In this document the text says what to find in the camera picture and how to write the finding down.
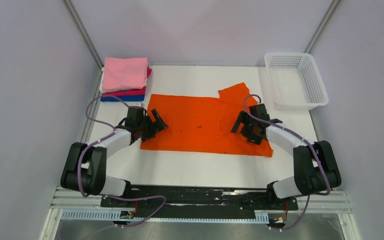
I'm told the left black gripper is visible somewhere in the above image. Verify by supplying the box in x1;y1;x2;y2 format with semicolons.
137;109;169;143

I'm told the orange t-shirt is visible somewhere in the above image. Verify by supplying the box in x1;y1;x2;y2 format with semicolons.
140;82;273;158

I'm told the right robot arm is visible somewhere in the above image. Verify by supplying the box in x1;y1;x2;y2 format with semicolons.
231;103;342;209

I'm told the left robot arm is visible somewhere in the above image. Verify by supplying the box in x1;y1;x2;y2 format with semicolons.
60;106;169;207

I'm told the blue folded t-shirt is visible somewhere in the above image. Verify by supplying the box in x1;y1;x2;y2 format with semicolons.
100;94;145;102

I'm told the magenta folded t-shirt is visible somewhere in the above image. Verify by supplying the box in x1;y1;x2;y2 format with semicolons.
100;64;153;96

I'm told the white plastic basket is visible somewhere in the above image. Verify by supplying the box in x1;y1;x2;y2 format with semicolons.
264;52;329;111

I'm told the pink folded t-shirt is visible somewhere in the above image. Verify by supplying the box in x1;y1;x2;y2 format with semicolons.
101;57;149;93

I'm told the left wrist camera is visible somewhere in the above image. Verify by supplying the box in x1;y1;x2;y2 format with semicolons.
132;102;145;108

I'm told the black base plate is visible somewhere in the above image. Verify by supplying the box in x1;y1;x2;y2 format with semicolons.
100;184;298;218

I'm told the white slotted cable duct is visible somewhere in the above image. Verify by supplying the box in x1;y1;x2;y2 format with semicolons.
60;209;270;224

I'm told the left aluminium frame post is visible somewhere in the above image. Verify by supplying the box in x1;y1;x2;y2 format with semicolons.
62;0;104;70

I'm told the aluminium frame post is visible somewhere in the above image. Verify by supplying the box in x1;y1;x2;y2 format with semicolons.
304;0;342;54
62;0;104;70

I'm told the right aluminium frame post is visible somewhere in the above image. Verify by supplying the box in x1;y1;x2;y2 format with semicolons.
304;0;342;54

